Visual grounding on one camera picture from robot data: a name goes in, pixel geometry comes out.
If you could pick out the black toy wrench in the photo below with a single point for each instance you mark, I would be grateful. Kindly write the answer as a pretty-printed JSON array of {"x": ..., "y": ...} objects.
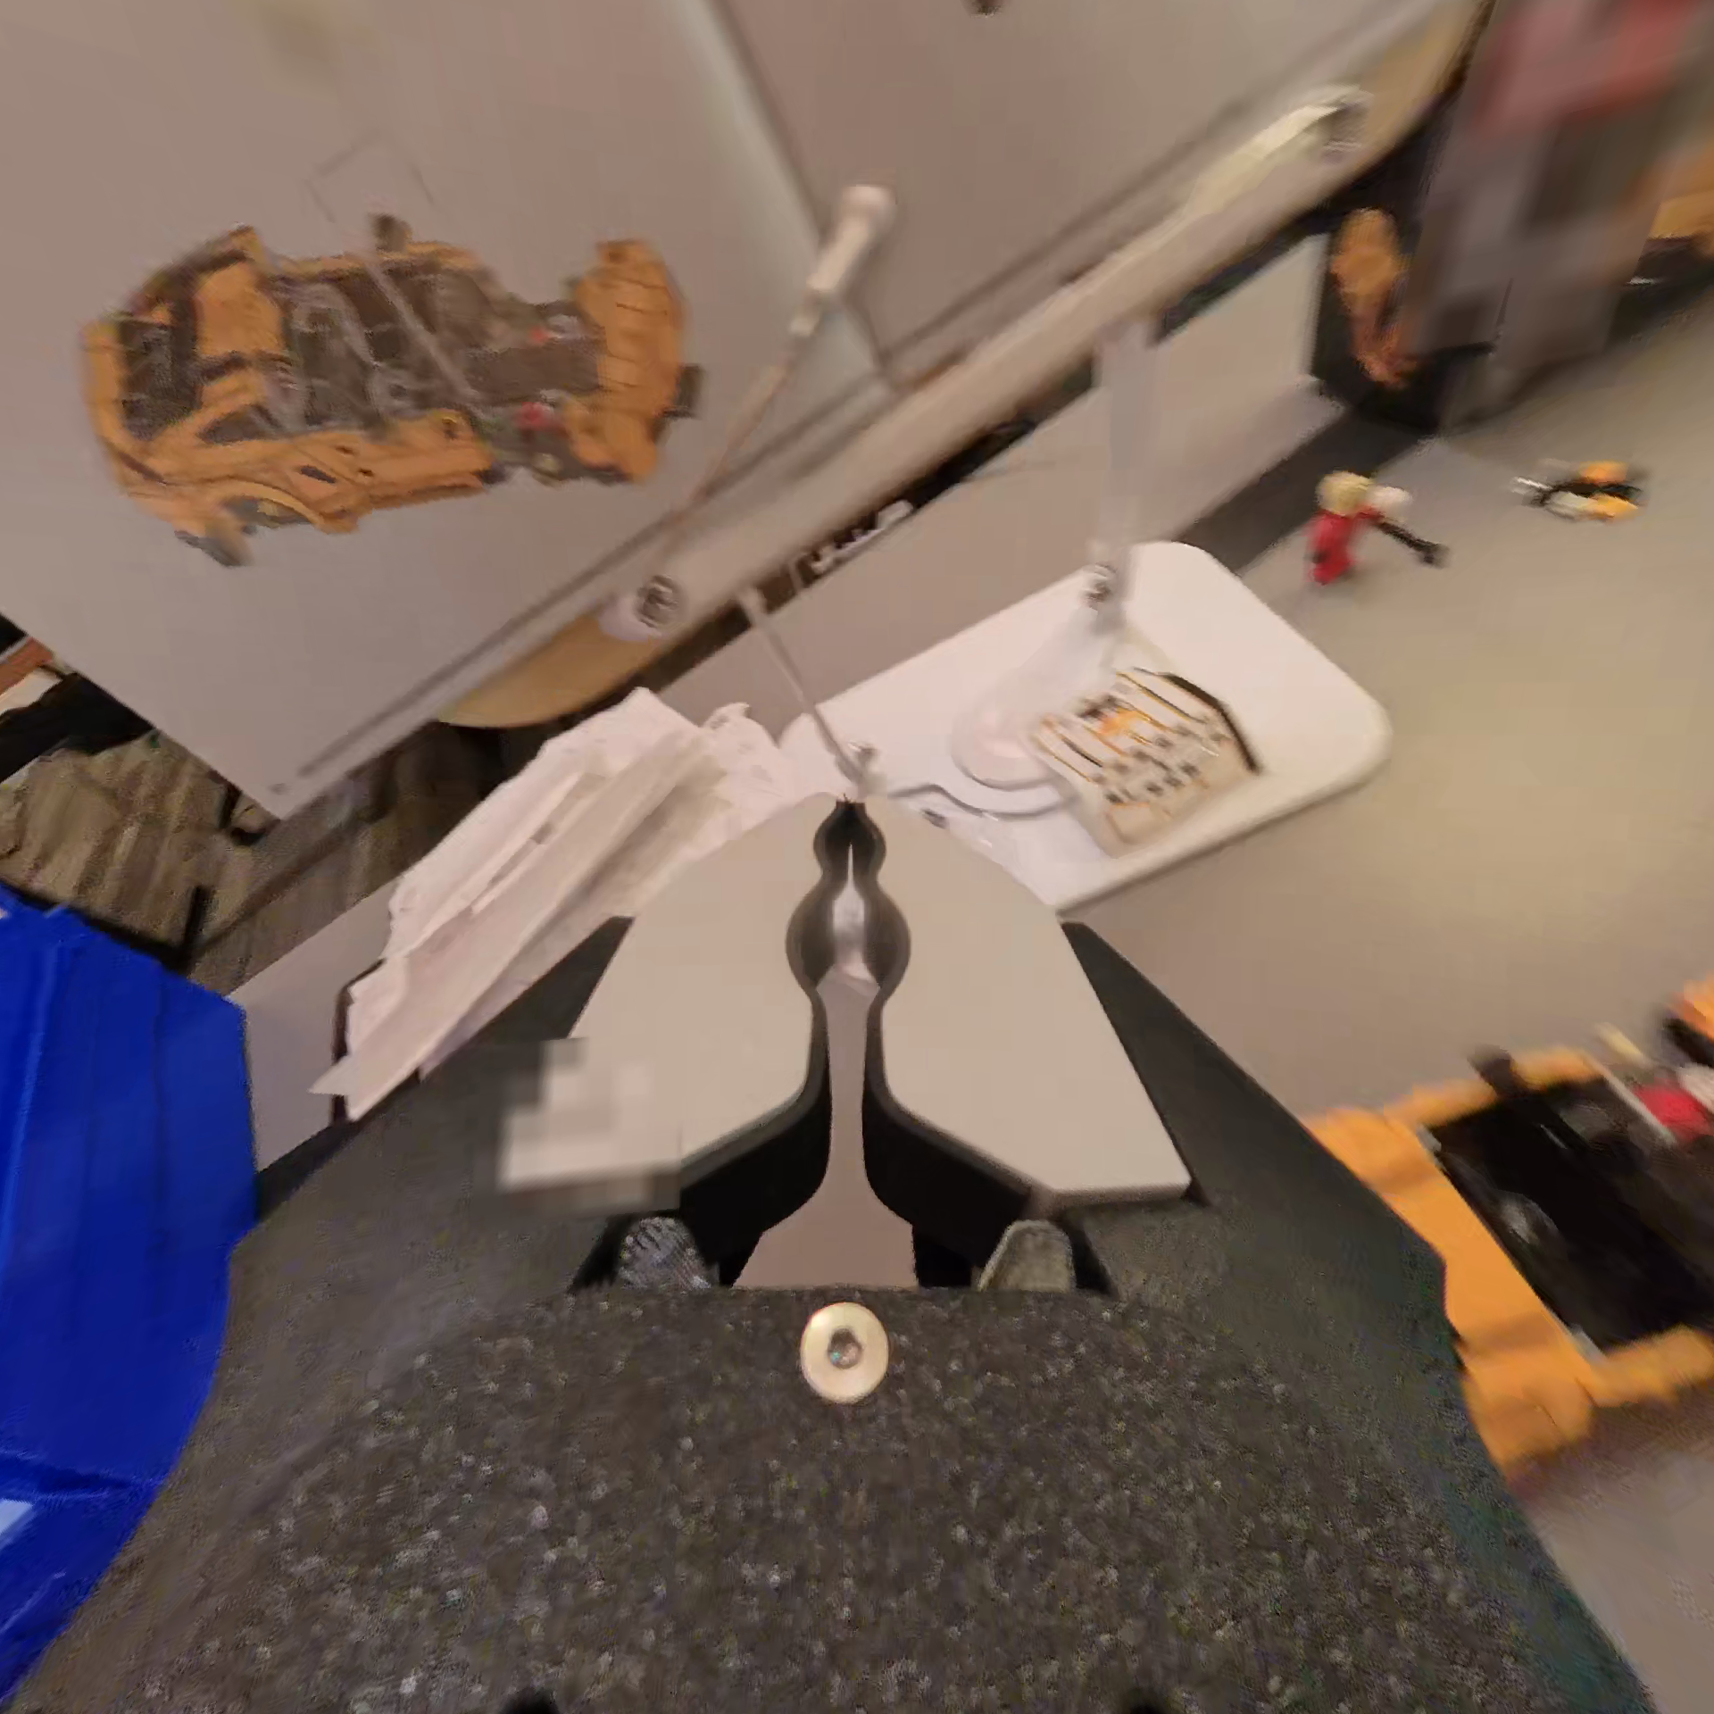
[{"x": 1416, "y": 539}]

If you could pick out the small orange black lego assembly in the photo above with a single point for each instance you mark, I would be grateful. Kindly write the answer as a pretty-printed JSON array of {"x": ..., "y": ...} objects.
[{"x": 1588, "y": 489}]

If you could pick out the white book stand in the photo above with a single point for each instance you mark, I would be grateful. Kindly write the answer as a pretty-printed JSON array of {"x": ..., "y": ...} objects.
[{"x": 1272, "y": 696}]

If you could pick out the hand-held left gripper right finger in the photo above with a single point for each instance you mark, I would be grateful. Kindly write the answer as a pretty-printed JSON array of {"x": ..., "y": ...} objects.
[{"x": 1018, "y": 1044}]

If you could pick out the white minifigure helmet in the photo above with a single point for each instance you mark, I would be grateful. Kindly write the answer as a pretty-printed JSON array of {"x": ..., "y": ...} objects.
[{"x": 1393, "y": 500}]

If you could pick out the sticker sheet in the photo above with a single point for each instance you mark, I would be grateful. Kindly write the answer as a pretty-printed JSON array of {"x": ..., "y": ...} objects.
[{"x": 1138, "y": 750}]

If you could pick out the red lego minifigure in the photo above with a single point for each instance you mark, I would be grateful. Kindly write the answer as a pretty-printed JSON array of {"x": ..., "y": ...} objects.
[{"x": 1336, "y": 535}]

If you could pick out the blue plastic bin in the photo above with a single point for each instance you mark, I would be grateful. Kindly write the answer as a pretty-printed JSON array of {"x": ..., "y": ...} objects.
[{"x": 108, "y": 1205}]

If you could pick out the orange lego car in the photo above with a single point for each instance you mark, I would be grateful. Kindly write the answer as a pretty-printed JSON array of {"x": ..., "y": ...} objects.
[{"x": 1513, "y": 1205}]

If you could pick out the open instruction booklet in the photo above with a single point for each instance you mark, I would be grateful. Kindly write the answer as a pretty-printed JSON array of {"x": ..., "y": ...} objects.
[{"x": 402, "y": 134}]

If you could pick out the pile of white paper bags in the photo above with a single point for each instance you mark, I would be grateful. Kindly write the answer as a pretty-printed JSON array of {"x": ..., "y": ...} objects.
[{"x": 563, "y": 857}]

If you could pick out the black lego box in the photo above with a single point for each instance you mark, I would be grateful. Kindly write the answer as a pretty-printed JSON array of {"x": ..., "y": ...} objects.
[{"x": 1366, "y": 294}]

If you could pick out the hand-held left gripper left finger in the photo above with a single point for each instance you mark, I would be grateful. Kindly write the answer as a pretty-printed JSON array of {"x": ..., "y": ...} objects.
[{"x": 709, "y": 991}]

